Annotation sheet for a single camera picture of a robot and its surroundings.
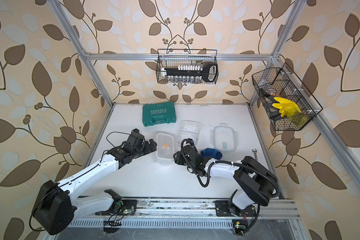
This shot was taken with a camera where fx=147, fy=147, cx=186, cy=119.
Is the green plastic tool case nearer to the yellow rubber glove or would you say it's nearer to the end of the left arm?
the end of the left arm

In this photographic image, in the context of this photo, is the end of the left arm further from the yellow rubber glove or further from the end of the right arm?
the yellow rubber glove

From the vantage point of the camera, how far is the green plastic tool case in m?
1.08

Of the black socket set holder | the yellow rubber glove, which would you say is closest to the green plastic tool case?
the black socket set holder

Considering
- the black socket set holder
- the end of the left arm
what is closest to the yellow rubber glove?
the black socket set holder

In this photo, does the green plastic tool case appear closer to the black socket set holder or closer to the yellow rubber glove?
the black socket set holder

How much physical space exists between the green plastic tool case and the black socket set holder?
0.29 m

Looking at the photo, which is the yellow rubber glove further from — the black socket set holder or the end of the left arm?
the end of the left arm

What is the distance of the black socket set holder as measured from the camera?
2.70 ft

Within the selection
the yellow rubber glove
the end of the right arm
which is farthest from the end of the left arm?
the yellow rubber glove
